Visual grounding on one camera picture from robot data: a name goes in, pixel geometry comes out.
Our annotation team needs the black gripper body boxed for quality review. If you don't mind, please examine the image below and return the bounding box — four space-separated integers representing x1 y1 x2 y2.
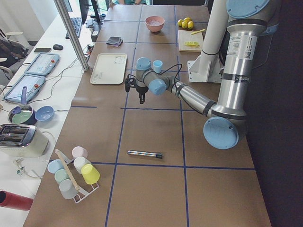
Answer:
124 74 149 95

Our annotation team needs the steel muddler black tip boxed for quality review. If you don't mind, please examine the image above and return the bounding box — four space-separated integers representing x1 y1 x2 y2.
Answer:
127 150 163 159

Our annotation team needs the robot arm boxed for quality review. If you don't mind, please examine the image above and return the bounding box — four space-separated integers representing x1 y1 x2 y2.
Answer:
125 0 281 149

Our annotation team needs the light blue plastic cup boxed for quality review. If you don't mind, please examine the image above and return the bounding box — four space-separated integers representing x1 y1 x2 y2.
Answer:
153 60 163 73

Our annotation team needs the clear ice cube pile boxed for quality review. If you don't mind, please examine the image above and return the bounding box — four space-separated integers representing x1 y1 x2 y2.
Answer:
146 19 163 26

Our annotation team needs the pink upturned cup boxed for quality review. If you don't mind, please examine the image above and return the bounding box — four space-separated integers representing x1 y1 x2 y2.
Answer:
71 146 88 159

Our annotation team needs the cream upturned cup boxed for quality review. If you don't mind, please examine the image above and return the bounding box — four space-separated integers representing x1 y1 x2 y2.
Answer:
73 156 91 174

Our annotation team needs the yellow upturned cup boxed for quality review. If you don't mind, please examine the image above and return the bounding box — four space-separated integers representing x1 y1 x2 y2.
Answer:
81 164 100 184

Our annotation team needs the blue upturned cup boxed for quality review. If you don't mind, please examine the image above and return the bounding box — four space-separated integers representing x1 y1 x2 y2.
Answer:
47 159 64 174

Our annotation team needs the green upturned cup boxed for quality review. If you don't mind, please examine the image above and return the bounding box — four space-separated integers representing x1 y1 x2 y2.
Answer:
54 169 69 184

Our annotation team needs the grey upturned cup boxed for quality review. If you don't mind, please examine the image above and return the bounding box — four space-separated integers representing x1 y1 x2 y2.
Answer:
59 179 78 199

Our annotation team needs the cream bear serving tray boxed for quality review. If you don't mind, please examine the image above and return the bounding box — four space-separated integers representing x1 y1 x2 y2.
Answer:
90 53 127 85

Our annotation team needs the grey folded cloth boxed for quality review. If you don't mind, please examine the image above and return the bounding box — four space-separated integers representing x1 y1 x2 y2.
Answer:
106 36 123 46

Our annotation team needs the pink bowl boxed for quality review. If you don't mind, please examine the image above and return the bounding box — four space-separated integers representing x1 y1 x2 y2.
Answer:
145 16 165 33

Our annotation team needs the lemon slices row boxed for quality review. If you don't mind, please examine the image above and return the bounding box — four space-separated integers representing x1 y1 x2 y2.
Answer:
184 41 199 47

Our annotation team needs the bamboo cutting board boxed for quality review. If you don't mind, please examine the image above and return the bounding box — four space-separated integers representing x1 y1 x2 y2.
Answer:
178 30 204 52

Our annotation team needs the black monitor stand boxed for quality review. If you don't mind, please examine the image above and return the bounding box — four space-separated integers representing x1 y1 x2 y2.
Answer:
90 0 103 26

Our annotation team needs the whole lemon top left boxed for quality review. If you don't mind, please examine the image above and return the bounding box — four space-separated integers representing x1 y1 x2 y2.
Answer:
177 19 183 26

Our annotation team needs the whole lemon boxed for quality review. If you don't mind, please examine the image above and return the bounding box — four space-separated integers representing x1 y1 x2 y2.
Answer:
187 21 194 29
177 19 183 26
183 17 192 22
181 21 188 29

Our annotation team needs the whole lemon middle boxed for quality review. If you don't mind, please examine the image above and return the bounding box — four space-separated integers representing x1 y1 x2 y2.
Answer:
181 21 188 29

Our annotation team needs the black keyboard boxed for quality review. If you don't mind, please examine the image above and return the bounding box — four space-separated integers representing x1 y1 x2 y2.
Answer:
70 17 82 38

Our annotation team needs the black computer mouse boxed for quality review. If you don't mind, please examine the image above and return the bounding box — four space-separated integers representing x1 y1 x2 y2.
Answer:
53 44 63 51

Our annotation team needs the whole lemon bottom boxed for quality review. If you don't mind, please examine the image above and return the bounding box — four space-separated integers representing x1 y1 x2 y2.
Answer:
187 21 194 29

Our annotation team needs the whole lemon top right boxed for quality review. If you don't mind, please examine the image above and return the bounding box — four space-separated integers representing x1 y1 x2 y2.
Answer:
183 17 192 22

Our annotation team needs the far teach pendant tablet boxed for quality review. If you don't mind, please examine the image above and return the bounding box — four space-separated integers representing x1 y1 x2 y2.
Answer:
25 53 60 76

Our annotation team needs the teach pendant tablet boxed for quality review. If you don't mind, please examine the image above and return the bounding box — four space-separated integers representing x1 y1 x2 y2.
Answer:
25 53 60 76
3 74 45 104

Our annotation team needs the yellow-green plastic knife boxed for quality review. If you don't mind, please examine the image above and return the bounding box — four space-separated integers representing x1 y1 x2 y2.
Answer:
191 29 205 35

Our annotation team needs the blue bowl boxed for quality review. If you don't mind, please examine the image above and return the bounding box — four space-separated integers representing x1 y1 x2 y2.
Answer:
35 106 54 122

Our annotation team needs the near teach pendant tablet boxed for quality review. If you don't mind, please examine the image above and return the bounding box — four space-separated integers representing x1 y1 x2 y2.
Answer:
3 74 45 104

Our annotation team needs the black smartphone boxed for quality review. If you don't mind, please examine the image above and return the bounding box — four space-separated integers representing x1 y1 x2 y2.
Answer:
34 47 52 53

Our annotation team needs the cream toaster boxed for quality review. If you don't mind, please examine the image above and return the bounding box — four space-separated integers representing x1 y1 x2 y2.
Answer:
0 124 48 157

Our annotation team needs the red cylinder bottle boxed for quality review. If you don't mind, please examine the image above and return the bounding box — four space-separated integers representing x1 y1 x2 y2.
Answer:
0 191 34 211

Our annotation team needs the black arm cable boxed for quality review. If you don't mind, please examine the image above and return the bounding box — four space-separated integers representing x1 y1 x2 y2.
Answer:
158 63 183 86

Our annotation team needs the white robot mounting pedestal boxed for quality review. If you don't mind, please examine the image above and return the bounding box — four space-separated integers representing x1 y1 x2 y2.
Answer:
187 0 229 83

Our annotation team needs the aluminium frame post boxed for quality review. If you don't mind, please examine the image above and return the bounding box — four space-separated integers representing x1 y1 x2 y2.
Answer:
54 0 89 72

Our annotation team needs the saucepan with purple handle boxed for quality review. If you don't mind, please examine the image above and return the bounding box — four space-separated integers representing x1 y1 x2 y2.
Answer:
8 86 37 125

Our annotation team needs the white wire cup rack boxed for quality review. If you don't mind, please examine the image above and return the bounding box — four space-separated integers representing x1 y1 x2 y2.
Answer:
54 148 99 204

